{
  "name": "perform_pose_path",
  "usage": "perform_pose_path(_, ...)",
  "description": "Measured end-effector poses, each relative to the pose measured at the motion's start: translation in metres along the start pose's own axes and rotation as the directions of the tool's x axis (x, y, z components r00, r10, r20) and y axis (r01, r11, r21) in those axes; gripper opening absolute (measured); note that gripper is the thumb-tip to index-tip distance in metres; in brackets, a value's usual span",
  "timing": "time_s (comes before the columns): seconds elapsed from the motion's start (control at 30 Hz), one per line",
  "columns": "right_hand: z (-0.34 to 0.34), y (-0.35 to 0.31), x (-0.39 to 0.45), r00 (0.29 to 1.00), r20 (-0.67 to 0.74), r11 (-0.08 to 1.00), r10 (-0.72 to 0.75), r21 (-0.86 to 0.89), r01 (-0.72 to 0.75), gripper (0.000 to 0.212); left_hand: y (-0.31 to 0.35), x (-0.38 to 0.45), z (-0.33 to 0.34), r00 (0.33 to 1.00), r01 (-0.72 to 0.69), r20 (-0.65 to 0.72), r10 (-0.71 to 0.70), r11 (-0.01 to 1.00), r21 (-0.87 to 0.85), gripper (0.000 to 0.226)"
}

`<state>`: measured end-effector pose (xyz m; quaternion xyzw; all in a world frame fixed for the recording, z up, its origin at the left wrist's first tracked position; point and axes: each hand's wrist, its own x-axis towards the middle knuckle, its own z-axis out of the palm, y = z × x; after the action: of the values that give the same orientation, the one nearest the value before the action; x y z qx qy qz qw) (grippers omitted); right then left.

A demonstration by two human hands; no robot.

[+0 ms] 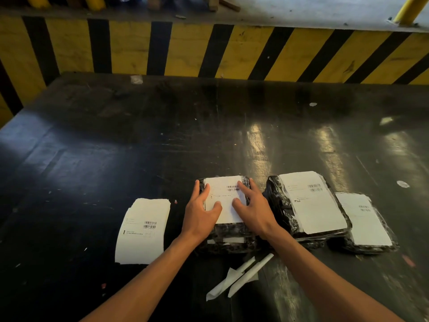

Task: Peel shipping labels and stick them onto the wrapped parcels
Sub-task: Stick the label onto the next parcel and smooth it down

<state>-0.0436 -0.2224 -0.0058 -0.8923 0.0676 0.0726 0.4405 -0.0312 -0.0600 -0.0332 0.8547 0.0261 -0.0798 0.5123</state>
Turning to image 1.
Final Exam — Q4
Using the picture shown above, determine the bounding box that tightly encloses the person's right hand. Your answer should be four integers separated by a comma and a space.
233, 179, 281, 240

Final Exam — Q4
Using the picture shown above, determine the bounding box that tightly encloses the person's left hand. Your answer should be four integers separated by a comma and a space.
181, 180, 223, 243

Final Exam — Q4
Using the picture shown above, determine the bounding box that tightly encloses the white shipping label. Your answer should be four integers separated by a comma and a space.
203, 176, 248, 225

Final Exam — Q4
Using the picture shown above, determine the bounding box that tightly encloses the small black plastic-wrapped parcel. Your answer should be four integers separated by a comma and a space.
197, 176, 261, 254

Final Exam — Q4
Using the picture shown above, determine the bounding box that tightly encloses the person's right forearm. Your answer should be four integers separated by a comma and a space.
260, 227, 404, 322

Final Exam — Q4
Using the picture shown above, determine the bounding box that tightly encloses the person's left forearm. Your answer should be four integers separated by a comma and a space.
80, 231, 210, 322

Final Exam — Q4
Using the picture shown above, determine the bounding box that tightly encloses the large black plastic-wrapped parcel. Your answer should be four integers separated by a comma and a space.
265, 171, 352, 249

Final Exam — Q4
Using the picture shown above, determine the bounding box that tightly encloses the stack of white label sheets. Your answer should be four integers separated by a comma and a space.
115, 198, 171, 265

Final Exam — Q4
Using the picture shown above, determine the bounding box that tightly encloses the white label backing strip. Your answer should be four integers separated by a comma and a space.
227, 253, 275, 298
206, 256, 256, 302

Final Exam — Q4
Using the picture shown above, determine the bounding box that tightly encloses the flat black plastic-wrapped parcel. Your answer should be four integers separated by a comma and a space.
328, 192, 400, 254

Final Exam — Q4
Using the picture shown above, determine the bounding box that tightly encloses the yellow black striped barrier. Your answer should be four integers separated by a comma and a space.
0, 15, 429, 128

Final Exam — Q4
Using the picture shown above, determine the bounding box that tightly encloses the wooden block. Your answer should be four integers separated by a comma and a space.
208, 0, 241, 13

